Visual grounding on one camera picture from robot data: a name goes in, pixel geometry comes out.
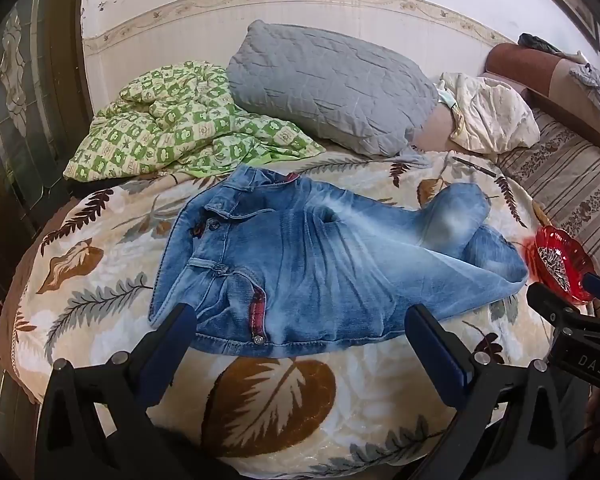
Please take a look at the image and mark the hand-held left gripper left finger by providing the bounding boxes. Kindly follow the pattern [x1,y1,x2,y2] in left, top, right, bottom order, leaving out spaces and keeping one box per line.
[36,303,241,480]

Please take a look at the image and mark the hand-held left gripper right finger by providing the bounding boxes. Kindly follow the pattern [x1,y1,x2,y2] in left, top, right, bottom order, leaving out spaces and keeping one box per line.
[404,303,583,480]

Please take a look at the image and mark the blue denim pants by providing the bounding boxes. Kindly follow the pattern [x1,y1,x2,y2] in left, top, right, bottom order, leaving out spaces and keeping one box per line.
[149,164,530,358]

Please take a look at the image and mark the red glass bowl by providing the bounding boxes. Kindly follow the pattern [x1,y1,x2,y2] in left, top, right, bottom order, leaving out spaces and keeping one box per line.
[534,226,596,306]

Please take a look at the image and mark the sunflower seeds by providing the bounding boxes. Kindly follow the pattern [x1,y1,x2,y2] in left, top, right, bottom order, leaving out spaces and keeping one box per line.
[539,246,573,291]

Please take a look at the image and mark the striped floral mattress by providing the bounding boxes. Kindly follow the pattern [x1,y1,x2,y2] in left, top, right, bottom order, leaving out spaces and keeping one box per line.
[495,107,600,286]

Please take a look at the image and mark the leaf print blanket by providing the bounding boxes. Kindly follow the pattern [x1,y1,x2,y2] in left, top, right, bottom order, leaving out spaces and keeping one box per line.
[0,147,576,466]

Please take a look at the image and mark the thin black stick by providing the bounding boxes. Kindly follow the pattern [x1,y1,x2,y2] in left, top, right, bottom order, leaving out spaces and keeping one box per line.
[452,156,497,177]

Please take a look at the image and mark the cream crumpled cloth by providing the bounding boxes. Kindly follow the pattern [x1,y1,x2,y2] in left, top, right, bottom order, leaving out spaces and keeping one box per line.
[437,72,541,153]

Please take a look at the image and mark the pink pillow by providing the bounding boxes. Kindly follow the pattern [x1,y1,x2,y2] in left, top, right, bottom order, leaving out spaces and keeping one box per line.
[414,105,468,153]

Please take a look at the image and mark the grey crumpled garment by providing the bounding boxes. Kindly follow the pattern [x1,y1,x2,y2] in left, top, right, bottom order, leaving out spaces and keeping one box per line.
[569,62,600,121]

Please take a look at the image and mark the green checked quilt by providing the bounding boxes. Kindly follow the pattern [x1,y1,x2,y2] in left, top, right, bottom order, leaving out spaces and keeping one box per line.
[62,61,327,182]

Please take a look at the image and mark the dark cloth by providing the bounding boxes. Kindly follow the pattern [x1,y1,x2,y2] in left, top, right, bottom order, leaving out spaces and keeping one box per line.
[518,33,563,55]

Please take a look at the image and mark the dark door with glass panel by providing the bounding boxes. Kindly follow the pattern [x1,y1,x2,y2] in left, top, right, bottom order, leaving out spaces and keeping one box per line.
[0,0,93,241]

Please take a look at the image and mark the grey quilted pillow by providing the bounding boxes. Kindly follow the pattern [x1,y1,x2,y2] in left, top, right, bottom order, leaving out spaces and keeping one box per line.
[226,20,442,157]

